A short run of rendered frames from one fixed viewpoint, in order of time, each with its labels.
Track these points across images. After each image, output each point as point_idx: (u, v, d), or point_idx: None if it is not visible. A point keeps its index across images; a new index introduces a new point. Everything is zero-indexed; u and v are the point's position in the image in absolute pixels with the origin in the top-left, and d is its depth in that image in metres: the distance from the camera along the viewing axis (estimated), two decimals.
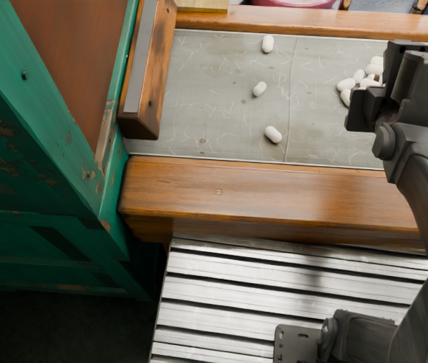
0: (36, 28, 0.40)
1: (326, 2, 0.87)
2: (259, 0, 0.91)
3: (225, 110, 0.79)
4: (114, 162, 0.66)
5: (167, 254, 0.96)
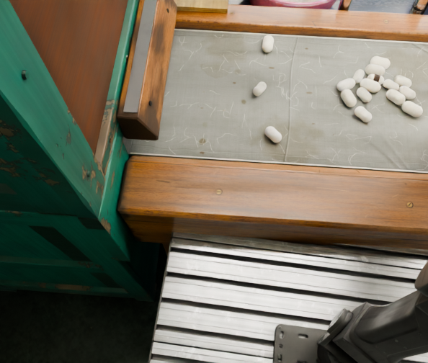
0: (36, 28, 0.40)
1: (326, 2, 0.87)
2: (259, 0, 0.91)
3: (225, 110, 0.79)
4: (114, 162, 0.66)
5: (167, 254, 0.96)
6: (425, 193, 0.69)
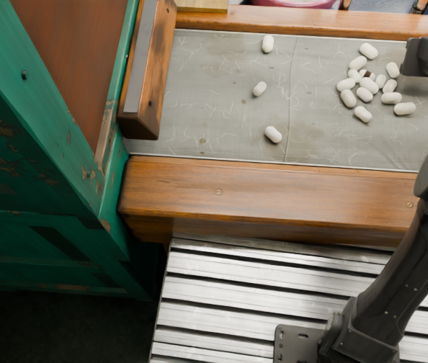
0: (36, 28, 0.40)
1: (326, 2, 0.87)
2: (259, 0, 0.91)
3: (225, 110, 0.79)
4: (114, 162, 0.66)
5: (167, 254, 0.96)
6: None
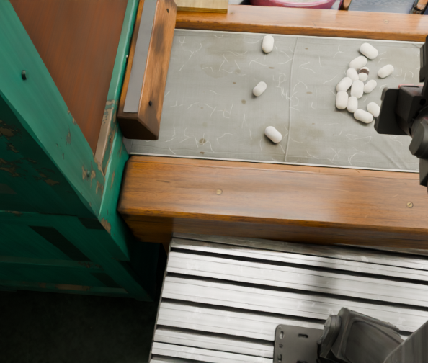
0: (36, 28, 0.40)
1: (326, 2, 0.87)
2: (259, 0, 0.91)
3: (225, 110, 0.79)
4: (114, 162, 0.66)
5: (167, 254, 0.96)
6: (425, 193, 0.69)
